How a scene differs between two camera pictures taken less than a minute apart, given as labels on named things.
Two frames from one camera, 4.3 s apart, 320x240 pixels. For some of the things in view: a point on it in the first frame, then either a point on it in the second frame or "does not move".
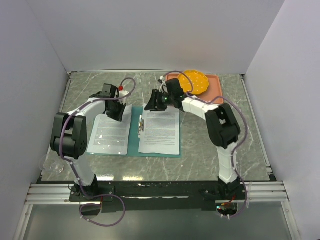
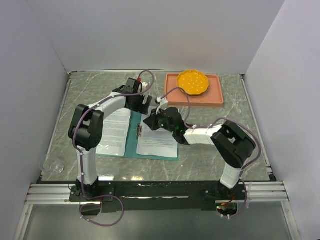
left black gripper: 119,116 to 142,108
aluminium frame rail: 258,193 does not move
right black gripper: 152,106 to 151,121
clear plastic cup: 51,164 does not move
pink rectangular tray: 213,93 does not move
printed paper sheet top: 111,136 does not move
